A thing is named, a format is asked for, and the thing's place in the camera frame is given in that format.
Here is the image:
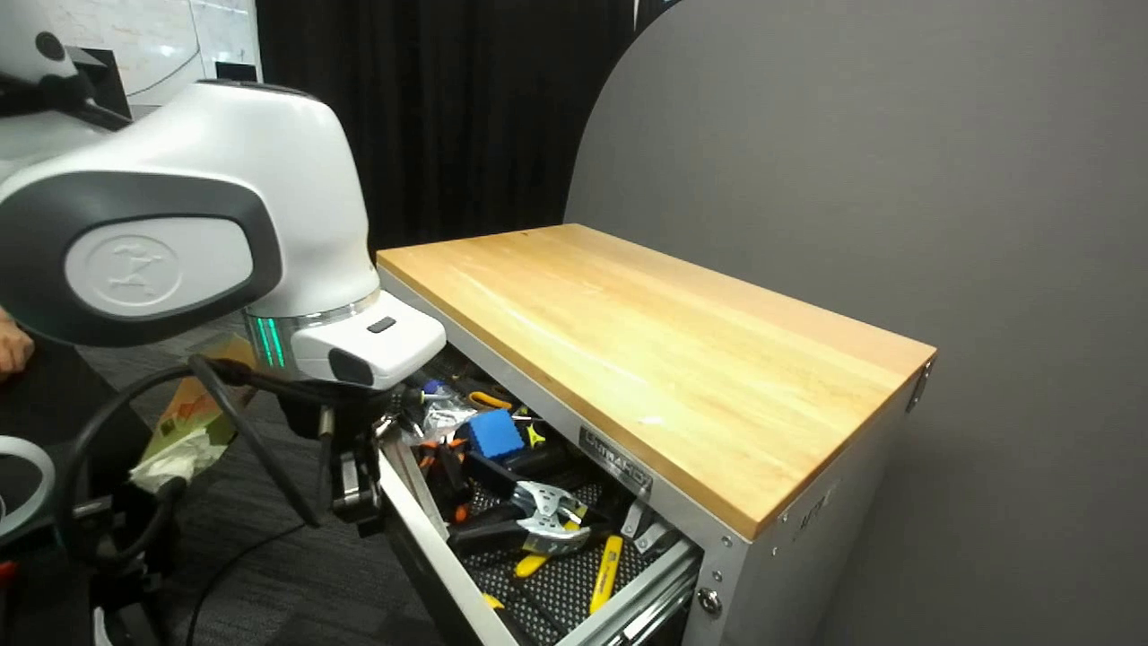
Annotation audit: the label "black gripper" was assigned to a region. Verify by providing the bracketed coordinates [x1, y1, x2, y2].
[275, 384, 406, 520]

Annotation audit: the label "grey steel cabinet drawer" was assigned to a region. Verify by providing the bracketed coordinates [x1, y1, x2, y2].
[368, 355, 706, 646]

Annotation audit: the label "grey tool cabinet wooden top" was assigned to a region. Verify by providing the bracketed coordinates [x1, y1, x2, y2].
[372, 221, 944, 646]

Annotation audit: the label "person hand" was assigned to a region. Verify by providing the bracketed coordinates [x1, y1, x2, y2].
[0, 310, 37, 382]

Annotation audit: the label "clear plastic bag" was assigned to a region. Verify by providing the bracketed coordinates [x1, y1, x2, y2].
[397, 375, 482, 444]

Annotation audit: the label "blue ribbed block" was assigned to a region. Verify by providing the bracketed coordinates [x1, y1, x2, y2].
[461, 411, 532, 467]

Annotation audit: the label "tan cardboard piece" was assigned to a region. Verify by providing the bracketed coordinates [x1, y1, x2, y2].
[126, 345, 262, 494]

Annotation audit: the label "silver spring clamp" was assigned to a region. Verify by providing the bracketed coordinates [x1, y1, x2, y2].
[507, 479, 595, 558]

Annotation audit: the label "clear plastic tube loop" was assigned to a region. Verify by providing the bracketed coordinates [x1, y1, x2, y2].
[0, 432, 59, 547]

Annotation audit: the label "black trouser leg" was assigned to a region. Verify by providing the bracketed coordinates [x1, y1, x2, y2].
[0, 338, 156, 480]

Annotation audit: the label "black curtain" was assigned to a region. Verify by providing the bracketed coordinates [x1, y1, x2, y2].
[252, 0, 676, 256]

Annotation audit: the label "grey round backdrop panel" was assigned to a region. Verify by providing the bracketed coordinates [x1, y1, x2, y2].
[558, 0, 1148, 646]

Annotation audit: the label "orange black handled screwdriver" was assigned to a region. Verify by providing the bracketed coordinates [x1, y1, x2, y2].
[410, 438, 482, 524]

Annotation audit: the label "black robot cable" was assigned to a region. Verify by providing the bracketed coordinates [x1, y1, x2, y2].
[52, 351, 330, 579]

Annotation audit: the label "black floor cable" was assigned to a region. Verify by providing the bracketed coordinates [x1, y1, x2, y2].
[181, 518, 318, 646]

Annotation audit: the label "orange black handled pliers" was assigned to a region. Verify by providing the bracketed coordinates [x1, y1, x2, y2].
[461, 387, 516, 417]

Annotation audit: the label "yellow black handled tool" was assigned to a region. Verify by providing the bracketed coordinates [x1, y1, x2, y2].
[511, 411, 551, 456]

